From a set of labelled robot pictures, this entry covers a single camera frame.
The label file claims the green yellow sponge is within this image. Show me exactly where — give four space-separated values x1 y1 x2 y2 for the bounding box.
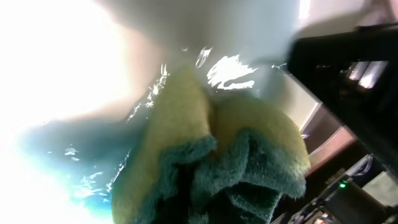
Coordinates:
111 67 310 224

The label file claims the white plate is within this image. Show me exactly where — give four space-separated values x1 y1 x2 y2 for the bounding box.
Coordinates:
1 1 313 223

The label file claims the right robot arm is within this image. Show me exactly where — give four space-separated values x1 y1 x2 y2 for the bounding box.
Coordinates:
273 23 397 223

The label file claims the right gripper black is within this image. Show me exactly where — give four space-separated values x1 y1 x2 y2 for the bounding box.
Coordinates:
287 26 397 174

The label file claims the brown serving tray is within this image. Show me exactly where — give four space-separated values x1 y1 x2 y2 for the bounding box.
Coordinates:
302 103 356 175

